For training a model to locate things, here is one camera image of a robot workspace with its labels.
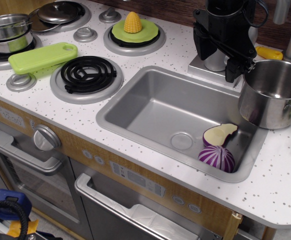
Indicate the blue clamp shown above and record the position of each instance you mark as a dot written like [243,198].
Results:
[14,205]

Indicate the black coil burner front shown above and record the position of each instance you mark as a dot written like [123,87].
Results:
[88,75]

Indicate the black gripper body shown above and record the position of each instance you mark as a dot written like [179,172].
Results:
[227,33]

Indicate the grey burner front left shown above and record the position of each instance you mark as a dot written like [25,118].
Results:
[5,65]

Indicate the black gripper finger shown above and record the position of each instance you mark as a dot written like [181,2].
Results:
[236,67]

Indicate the small steel pot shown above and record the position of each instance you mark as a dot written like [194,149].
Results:
[15,32]

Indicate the silver oven dial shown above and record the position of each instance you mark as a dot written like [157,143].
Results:
[45,139]

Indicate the green round plate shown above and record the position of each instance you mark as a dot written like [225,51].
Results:
[149,31]

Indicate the grey stove knob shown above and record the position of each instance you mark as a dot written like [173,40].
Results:
[21,82]
[110,16]
[85,35]

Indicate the grey stove knob middle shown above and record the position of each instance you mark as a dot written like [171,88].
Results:
[85,35]

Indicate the grey toy sink basin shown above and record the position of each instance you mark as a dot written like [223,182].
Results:
[169,113]

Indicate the steel pot lid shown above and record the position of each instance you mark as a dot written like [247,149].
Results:
[60,12]

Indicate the toy dishwasher door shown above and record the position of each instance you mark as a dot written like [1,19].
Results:
[116,212]

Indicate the grey stove knob front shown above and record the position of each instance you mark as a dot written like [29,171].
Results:
[21,82]

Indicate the silver faucet base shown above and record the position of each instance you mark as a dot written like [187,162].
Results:
[212,69]

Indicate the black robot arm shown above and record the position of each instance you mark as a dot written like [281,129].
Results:
[255,11]

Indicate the grey burner back left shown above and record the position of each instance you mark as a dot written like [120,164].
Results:
[40,26]

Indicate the grey burner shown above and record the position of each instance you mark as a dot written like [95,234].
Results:
[5,65]
[134,49]
[40,26]

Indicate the grey stove knob top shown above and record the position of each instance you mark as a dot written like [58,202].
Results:
[110,16]

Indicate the large steel pot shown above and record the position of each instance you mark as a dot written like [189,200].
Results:
[265,98]

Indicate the grey burner back right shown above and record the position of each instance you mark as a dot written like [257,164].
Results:
[134,49]

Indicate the toy oven door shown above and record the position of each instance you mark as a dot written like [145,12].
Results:
[45,177]

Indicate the yellow toy vegetable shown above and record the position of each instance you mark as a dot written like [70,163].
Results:
[268,53]

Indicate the yellow toy corn cob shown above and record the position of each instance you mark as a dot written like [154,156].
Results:
[132,24]

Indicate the green plastic cutting board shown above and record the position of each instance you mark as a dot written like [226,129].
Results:
[43,57]

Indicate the purple eggplant half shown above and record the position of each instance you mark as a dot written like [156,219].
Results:
[217,135]

